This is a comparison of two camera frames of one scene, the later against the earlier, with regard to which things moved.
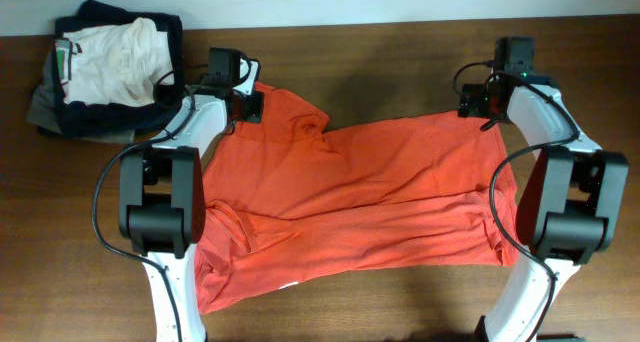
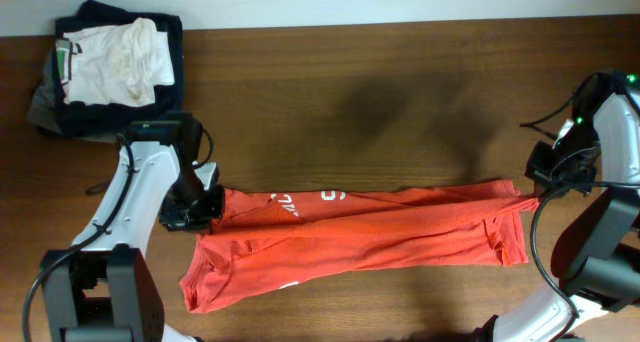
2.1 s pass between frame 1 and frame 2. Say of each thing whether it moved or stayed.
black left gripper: moved
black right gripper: moved
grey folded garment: stayed
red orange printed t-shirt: moved
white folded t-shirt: stayed
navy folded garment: stayed
